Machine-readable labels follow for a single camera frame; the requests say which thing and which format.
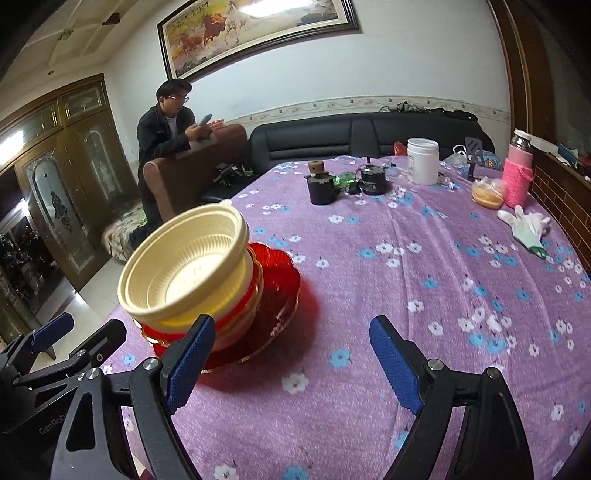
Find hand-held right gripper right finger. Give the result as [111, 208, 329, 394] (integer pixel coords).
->
[369, 316, 536, 480]

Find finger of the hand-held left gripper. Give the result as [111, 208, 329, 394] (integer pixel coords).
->
[0, 312, 75, 376]
[13, 319, 127, 388]

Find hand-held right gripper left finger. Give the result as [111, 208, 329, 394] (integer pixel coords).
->
[51, 315, 217, 480]

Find small red glass plate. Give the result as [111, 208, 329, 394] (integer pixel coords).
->
[140, 277, 262, 346]

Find smooth cream plastic bowl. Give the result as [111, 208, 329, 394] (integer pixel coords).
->
[134, 203, 256, 330]

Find large white bowl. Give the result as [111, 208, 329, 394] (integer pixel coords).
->
[210, 272, 265, 354]

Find large red glass plate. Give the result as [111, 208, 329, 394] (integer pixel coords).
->
[247, 242, 303, 337]
[150, 277, 321, 374]

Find ribbed cream plastic bowl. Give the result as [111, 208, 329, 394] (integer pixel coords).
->
[117, 199, 250, 319]

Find purple floral tablecloth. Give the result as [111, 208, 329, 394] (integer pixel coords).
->
[99, 154, 591, 480]

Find printed blanket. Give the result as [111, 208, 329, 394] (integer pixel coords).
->
[102, 203, 148, 261]

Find wooden door with glass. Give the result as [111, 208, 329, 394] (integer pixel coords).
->
[0, 74, 139, 333]

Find brown armchair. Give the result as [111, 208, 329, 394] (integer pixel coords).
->
[143, 123, 247, 222]

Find black cylindrical motor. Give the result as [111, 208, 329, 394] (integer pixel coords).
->
[359, 157, 391, 195]

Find white work gloves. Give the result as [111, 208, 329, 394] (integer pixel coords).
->
[498, 205, 552, 257]

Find dark cylinder with wooden knob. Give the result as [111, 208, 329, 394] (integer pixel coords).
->
[304, 159, 338, 205]

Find plastic bag with orange food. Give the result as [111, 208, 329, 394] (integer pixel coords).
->
[471, 178, 506, 208]

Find black gadget on sofa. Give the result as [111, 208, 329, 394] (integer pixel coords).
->
[216, 161, 254, 185]

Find white plastic jar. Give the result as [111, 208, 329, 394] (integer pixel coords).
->
[407, 137, 439, 185]

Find bottle with pink knitted sleeve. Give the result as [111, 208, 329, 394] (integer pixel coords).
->
[503, 130, 535, 208]

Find black phone stand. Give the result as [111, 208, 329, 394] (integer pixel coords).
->
[464, 137, 485, 181]

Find black leather sofa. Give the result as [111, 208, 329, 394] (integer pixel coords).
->
[201, 111, 497, 204]

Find framed horse painting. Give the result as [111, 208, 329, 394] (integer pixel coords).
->
[157, 0, 361, 80]

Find black cables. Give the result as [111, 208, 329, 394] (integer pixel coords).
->
[381, 102, 478, 123]

